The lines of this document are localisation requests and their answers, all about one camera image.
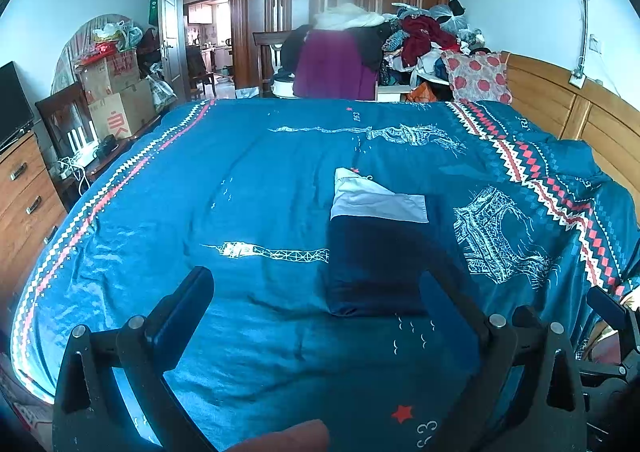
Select blue printed blanket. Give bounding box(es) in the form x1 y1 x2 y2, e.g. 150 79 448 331
10 97 633 452

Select large cardboard box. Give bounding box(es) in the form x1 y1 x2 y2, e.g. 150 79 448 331
87 79 159 141

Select wooden dresser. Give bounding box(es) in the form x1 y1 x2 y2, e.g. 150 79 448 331
0 129 69 305

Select plastic bags on boxes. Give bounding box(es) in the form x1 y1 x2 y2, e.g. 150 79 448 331
91 19 144 54

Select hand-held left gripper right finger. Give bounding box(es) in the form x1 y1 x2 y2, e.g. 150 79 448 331
421 271 591 452

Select round folding tabletop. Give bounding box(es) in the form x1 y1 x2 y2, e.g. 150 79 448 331
50 14 152 99

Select wooden door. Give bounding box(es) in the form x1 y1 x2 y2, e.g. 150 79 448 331
157 0 192 104

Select dark blue denim shirt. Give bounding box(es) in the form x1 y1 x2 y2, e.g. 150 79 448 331
319 166 432 318

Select white cloth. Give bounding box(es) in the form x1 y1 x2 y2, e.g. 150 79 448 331
311 2 387 32

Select pile of clothes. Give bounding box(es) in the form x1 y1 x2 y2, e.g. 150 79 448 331
379 0 487 89

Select black television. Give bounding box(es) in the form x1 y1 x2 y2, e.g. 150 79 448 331
0 61 36 154

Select wooden headboard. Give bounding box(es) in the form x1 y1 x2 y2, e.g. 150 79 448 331
500 51 640 215

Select person's left hand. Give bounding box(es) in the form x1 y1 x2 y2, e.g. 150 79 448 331
225 419 331 452

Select white round appliance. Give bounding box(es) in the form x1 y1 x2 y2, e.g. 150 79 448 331
270 72 299 99

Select red floral pillow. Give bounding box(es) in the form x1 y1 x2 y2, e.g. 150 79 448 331
441 49 514 106

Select white plastic bag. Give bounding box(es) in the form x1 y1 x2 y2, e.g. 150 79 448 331
146 74 179 114

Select white router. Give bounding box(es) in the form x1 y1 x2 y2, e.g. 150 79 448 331
65 123 99 159

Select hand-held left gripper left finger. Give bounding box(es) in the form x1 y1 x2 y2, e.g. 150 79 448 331
52 265 216 452

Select orange bag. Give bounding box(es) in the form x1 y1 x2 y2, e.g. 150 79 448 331
404 82 442 104

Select purple coat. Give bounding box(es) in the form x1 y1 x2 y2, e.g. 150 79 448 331
291 29 379 102

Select small cardboard box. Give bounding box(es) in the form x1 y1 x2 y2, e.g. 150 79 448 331
76 50 142 104

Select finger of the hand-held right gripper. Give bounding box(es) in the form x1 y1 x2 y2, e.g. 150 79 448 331
586 285 640 354

